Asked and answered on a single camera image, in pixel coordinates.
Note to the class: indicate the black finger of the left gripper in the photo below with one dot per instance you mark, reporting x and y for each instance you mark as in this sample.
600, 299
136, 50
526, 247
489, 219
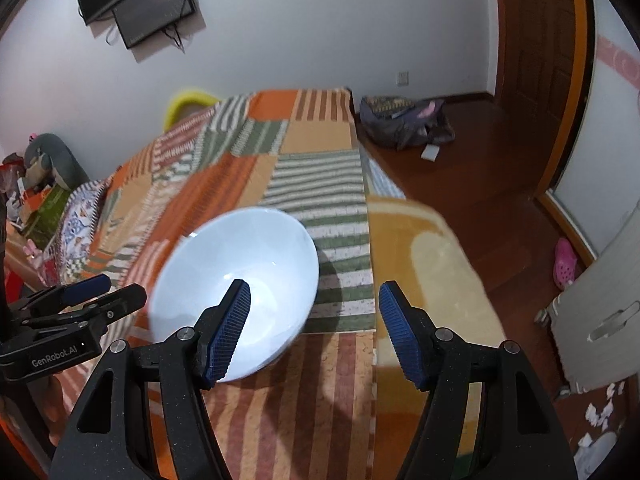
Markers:
106, 309
90, 284

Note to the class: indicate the white bowl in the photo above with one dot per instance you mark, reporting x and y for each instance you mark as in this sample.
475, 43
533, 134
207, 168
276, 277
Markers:
240, 284

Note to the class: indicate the patterned quilt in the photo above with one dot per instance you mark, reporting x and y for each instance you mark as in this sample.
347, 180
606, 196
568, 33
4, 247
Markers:
68, 249

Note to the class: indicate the grey plush toy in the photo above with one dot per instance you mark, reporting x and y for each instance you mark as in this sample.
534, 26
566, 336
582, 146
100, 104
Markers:
47, 158

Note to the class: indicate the white stickered suitcase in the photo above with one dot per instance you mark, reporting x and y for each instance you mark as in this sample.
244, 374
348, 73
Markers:
595, 322

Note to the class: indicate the pink shoe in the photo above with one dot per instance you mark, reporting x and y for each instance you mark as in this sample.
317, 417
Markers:
565, 264

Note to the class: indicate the yellow orange blanket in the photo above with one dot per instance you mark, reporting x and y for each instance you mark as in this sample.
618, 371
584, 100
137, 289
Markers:
413, 245

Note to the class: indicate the patchwork striped tablecloth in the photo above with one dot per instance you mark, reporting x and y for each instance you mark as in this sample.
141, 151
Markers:
267, 187

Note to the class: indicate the grey bag on floor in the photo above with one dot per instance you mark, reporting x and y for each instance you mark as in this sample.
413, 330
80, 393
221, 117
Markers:
399, 123

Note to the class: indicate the brown wooden door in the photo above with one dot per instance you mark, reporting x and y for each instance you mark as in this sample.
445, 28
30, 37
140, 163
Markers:
542, 65

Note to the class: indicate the wall socket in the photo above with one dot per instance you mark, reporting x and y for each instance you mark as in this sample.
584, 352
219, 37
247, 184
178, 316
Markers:
402, 79

